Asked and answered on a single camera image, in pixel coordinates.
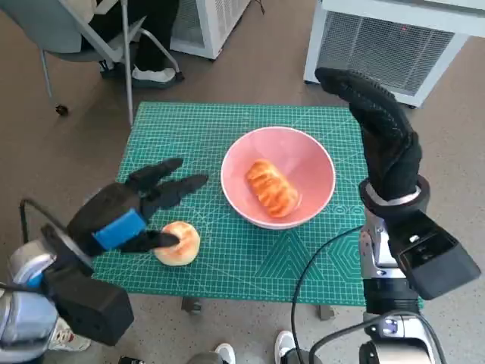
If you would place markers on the large white grilled machine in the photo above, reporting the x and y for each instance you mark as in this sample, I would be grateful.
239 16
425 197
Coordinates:
382 49

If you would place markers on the long striped toy bread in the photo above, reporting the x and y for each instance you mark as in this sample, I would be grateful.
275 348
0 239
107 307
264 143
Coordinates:
271 189

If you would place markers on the green cutting mat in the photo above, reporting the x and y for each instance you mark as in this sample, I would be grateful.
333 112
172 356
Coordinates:
235 269

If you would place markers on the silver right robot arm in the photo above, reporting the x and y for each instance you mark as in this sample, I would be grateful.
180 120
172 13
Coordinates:
394 341

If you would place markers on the pink bowl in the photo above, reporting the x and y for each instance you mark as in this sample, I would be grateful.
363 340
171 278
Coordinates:
242 189

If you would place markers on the metal table foot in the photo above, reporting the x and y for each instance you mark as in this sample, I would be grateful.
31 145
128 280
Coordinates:
325 311
191 305

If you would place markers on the small white grilled machine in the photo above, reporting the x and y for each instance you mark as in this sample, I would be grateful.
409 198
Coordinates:
206 22

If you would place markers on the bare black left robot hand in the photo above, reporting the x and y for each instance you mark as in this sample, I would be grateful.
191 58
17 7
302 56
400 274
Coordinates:
110 212

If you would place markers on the round toy bread bun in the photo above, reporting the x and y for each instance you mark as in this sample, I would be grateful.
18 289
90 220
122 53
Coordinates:
183 250

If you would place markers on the person with plain white shoes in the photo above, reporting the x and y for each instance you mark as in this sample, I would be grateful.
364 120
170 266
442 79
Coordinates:
286 343

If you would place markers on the grey office chair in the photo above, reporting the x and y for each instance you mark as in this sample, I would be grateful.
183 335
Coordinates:
49 30

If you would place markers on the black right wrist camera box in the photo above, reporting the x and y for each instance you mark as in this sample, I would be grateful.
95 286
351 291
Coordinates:
435 258

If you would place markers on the seated person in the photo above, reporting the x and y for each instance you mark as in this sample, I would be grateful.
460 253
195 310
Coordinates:
155 45

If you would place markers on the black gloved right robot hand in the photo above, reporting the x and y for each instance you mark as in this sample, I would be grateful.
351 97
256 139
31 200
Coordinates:
390 144

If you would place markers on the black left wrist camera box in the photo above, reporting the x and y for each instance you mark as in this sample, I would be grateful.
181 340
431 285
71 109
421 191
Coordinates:
94 307

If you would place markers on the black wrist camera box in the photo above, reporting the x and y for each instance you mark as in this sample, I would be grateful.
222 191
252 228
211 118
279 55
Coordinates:
435 258
94 307

